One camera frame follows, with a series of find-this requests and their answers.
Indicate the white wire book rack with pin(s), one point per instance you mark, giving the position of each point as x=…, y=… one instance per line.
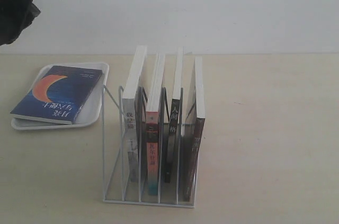
x=117, y=186

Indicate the dark maroon spine book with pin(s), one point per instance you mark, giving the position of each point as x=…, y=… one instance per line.
x=193, y=127

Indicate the red spine book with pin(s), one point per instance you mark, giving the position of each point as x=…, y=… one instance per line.
x=152, y=124

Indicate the grey spine book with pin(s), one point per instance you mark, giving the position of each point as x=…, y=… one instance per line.
x=130, y=111

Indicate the white rectangular tray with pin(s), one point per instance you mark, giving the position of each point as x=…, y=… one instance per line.
x=90, y=111

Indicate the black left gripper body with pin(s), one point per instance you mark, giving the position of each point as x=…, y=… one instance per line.
x=12, y=15

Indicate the dark blue moon book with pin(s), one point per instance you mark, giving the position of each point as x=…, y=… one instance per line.
x=59, y=95

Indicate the black spine book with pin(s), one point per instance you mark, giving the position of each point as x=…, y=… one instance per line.
x=174, y=114

